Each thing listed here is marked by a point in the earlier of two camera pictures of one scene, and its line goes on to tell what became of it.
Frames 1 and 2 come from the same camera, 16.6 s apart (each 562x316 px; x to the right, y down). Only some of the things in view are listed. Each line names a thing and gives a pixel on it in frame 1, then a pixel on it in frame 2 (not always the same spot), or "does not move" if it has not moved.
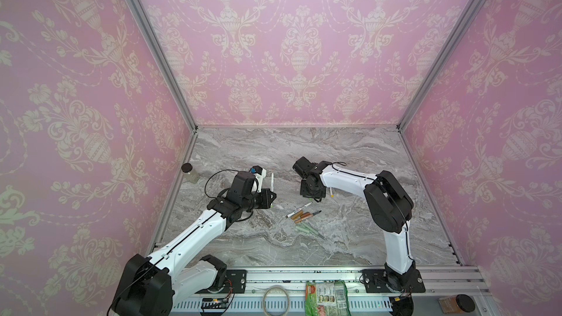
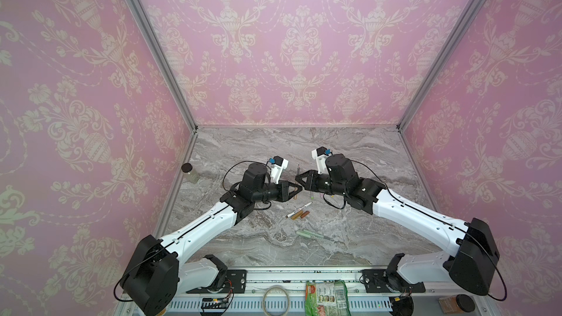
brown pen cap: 296,215 does not move
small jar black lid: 186,167 does not move
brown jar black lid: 456,304 does not move
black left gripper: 267,200 -> 283,186
